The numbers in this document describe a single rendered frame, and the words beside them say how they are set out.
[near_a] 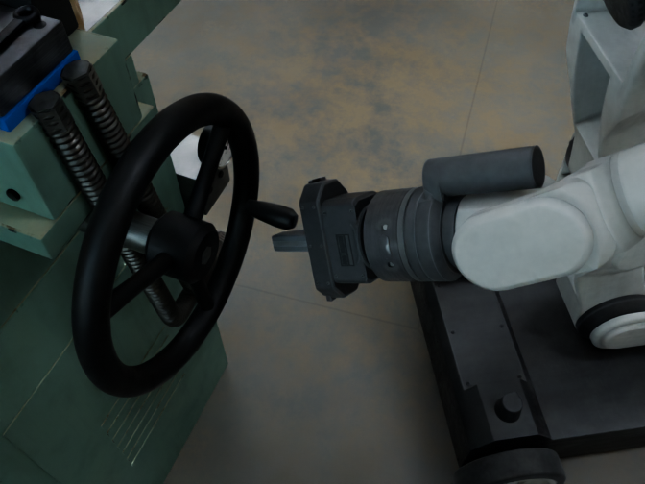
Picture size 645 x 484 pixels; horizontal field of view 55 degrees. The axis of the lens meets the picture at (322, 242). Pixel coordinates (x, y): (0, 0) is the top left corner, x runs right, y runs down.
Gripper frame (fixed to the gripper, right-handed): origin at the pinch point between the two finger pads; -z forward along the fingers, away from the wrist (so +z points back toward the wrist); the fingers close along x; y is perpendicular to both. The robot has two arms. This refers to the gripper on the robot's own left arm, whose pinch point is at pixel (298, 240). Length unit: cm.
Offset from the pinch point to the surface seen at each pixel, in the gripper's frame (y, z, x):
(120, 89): 14.1, -5.1, 17.8
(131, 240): 15.5, -6.9, 4.4
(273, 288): -58, -59, -25
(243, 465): -27, -48, -53
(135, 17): 1.6, -15.6, 26.9
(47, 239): 22.9, -7.8, 6.5
